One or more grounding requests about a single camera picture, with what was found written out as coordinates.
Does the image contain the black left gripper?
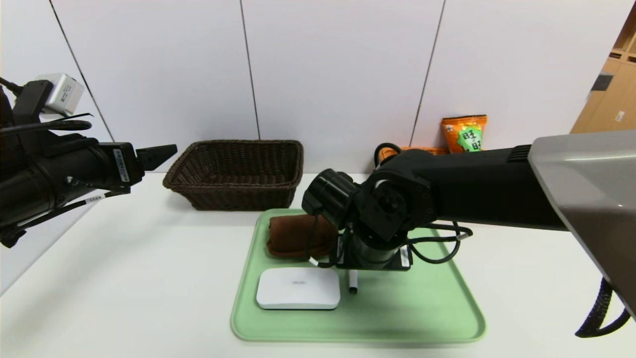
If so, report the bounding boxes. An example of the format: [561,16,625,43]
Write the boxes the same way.
[56,142,178,199]

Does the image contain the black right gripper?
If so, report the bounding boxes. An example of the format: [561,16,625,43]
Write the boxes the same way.
[335,229,413,271]

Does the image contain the white rounded router box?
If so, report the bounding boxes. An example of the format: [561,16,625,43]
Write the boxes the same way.
[256,268,341,310]

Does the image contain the orange snack bag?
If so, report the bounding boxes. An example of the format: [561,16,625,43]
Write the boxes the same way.
[441,115,488,154]

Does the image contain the dark brown wicker basket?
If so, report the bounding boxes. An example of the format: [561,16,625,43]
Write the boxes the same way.
[162,140,304,211]

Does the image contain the orange wicker basket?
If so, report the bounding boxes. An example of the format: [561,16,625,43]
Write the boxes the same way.
[378,146,450,166]

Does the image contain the light green plastic tray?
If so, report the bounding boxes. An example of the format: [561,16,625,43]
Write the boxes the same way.
[231,208,486,344]

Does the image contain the brown folded towel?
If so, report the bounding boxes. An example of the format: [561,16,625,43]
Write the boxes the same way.
[267,215,343,259]

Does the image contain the wooden cabinet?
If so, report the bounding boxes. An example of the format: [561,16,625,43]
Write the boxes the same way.
[570,2,636,134]

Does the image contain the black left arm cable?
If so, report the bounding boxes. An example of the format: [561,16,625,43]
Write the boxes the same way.
[0,77,92,134]

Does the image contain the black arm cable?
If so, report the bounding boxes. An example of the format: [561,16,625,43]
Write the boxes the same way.
[0,77,92,134]
[306,143,474,269]

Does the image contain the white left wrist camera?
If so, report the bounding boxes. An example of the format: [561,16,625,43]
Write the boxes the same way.
[15,74,85,120]

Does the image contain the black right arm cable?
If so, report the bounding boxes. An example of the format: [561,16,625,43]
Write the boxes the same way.
[306,143,474,269]

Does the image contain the black braided cable sleeve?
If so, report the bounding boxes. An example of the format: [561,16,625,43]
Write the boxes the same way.
[575,277,632,339]

